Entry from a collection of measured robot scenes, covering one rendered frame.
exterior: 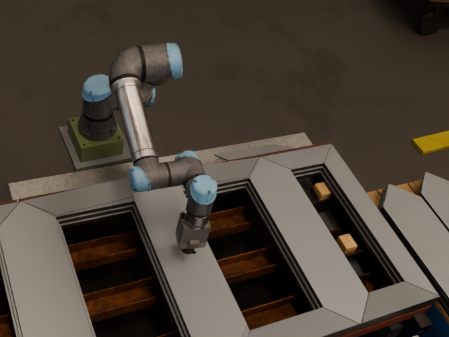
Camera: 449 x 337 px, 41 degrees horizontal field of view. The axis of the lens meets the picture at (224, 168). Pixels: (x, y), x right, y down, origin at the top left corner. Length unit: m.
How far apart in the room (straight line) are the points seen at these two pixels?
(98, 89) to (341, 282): 1.10
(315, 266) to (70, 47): 2.55
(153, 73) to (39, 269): 0.69
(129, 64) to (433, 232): 1.28
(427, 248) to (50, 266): 1.32
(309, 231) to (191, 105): 1.83
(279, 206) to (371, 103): 2.23
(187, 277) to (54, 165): 1.59
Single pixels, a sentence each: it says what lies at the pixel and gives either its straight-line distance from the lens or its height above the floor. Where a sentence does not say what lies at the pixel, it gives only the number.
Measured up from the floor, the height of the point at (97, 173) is 0.68.
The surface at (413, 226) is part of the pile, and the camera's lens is 2.39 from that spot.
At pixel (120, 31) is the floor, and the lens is 4.31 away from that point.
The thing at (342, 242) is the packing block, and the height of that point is 0.81.
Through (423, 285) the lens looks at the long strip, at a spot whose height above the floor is 0.87.
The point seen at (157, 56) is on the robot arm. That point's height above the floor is 1.32.
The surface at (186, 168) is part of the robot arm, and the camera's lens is 1.76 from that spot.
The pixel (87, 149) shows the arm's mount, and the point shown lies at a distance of 2.40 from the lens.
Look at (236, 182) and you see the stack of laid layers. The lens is 2.23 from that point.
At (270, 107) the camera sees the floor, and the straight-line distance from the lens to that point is 3.94.
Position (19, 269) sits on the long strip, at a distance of 1.92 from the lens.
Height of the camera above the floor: 2.47
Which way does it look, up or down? 46 degrees down
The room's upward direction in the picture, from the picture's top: 17 degrees clockwise
